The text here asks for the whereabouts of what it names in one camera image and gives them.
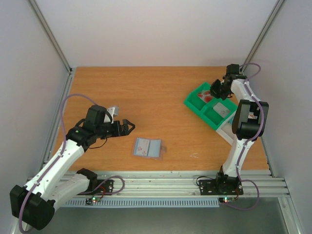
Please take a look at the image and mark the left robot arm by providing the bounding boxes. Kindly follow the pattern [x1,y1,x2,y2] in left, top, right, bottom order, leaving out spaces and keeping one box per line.
[10,105,136,234]

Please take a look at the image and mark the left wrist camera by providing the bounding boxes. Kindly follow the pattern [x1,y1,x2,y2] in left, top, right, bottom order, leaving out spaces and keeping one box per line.
[104,106,119,123]

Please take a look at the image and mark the white card red drawings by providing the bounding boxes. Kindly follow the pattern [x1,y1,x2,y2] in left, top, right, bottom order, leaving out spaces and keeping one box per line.
[134,138,150,156]

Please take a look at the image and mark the aluminium frame post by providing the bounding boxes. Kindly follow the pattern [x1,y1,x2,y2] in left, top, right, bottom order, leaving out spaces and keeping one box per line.
[242,0,286,71]
[27,0,72,74]

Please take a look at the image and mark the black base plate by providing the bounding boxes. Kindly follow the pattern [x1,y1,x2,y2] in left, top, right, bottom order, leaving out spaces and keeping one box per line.
[198,179,244,196]
[78,179,114,195]

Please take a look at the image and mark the aluminium frame post left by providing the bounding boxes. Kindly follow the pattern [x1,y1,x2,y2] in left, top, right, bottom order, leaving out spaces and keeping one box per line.
[27,0,72,74]

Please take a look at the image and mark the white bin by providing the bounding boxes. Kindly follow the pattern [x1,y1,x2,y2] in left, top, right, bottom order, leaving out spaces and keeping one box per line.
[216,113,235,145]

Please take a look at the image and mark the grey slotted cable duct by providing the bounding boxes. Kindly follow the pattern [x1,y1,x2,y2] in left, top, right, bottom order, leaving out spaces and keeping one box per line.
[63,197,219,208]

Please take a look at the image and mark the aluminium frame post right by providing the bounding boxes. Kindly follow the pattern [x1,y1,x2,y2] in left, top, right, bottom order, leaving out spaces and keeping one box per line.
[242,0,286,71]

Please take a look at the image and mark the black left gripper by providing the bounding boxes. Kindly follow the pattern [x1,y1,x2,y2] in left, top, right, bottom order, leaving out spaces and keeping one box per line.
[97,119,136,138]

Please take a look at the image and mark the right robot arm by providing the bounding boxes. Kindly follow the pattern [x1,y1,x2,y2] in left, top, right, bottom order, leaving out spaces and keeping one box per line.
[210,64,269,195]

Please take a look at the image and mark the large green bin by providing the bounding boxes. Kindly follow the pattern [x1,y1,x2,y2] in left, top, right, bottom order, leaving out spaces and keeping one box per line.
[183,82,218,116]

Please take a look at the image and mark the small green bin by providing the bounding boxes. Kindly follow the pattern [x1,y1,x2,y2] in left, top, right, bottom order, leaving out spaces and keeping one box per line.
[199,98,237,130]

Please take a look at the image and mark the aluminium front rail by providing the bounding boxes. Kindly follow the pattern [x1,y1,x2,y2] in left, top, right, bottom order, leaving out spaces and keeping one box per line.
[26,170,291,198]

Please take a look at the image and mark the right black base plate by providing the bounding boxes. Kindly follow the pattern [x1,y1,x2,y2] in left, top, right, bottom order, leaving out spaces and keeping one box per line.
[198,179,244,196]

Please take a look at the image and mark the red circle card stack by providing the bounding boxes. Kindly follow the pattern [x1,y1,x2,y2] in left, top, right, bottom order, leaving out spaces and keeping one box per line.
[197,90,214,103]

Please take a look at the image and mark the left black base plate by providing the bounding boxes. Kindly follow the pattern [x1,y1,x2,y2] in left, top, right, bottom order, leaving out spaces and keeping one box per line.
[78,179,114,195]

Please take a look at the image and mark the pink leather card holder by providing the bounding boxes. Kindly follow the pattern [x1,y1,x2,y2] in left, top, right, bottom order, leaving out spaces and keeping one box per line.
[132,137,167,160]

